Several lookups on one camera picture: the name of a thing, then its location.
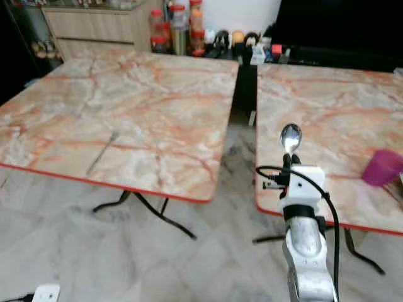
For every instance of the black low cabinet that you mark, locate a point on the black low cabinet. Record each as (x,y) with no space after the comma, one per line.
(337,31)

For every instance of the silver metal spoon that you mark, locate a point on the silver metal spoon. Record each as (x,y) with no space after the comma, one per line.
(291,136)

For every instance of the purple plastic cup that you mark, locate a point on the purple plastic cup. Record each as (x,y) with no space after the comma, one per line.
(383,168)

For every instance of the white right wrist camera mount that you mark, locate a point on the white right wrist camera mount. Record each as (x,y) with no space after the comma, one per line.
(307,184)

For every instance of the tall red-lidded clear jar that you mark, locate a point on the tall red-lidded clear jar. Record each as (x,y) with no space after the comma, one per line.
(179,30)

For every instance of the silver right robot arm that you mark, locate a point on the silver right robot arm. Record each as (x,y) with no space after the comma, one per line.
(308,251)

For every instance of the red-lidded jar orange contents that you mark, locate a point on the red-lidded jar orange contents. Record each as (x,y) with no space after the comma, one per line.
(196,26)

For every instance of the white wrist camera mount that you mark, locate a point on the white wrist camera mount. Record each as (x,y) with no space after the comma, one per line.
(307,184)
(46,293)

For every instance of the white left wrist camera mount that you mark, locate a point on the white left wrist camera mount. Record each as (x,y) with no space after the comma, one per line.
(46,293)

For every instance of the yellow round ornament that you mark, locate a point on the yellow round ornament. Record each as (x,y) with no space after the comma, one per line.
(237,38)

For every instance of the small white box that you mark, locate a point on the small white box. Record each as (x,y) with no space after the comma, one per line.
(257,55)

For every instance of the silver metal fork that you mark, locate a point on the silver metal fork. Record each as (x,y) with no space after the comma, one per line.
(101,153)

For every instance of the large marble folding table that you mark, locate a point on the large marble folding table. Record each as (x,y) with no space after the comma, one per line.
(126,110)

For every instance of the light wooden drawer cabinet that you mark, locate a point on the light wooden drawer cabinet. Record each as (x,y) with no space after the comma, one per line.
(97,28)

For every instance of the marble folding table with cup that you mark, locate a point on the marble folding table with cup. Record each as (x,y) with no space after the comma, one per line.
(327,107)

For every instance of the small red box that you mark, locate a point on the small red box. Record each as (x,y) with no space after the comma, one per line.
(276,49)

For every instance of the black figurine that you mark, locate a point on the black figurine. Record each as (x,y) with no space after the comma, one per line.
(221,44)

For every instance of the dark shelf unit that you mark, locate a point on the dark shelf unit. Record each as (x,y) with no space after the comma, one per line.
(22,38)

